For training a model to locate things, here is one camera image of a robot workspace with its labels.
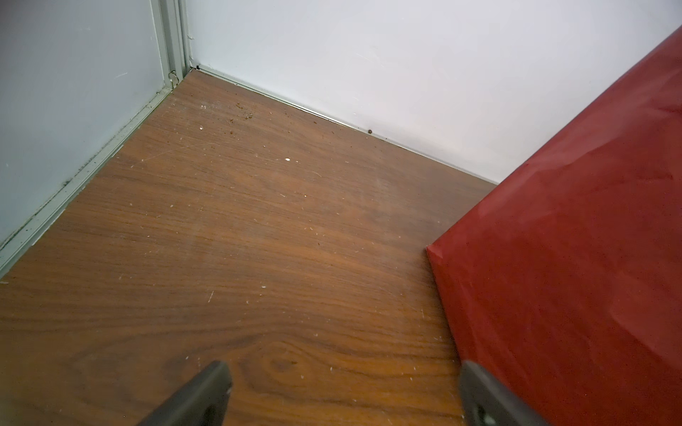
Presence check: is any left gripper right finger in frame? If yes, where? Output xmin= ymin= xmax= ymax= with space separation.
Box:
xmin=458 ymin=360 xmax=549 ymax=426

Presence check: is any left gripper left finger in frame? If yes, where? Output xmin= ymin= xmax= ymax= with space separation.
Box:
xmin=139 ymin=360 xmax=233 ymax=426

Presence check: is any red paper bag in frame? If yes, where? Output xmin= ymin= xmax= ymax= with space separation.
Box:
xmin=426 ymin=31 xmax=681 ymax=425

